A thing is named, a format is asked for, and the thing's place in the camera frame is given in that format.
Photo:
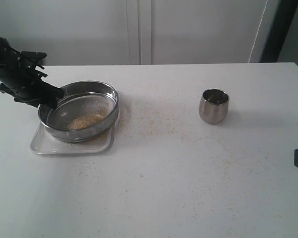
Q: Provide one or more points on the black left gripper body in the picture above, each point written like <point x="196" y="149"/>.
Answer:
<point x="23" y="83"/>

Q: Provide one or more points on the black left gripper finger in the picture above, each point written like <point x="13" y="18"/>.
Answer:
<point x="52" y="91"/>
<point x="49" y="101"/>

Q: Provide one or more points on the yellow white grain mix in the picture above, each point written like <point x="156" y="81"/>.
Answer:
<point x="84" y="121"/>

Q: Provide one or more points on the round stainless steel sieve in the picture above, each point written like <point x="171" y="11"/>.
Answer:
<point x="81" y="98"/>

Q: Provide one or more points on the stainless steel cup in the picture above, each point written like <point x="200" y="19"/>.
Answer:
<point x="213" y="107"/>

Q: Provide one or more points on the white square plastic tray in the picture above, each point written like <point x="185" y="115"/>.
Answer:
<point x="43" y="143"/>

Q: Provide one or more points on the black wrist camera on left gripper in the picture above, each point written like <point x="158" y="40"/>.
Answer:
<point x="32" y="59"/>

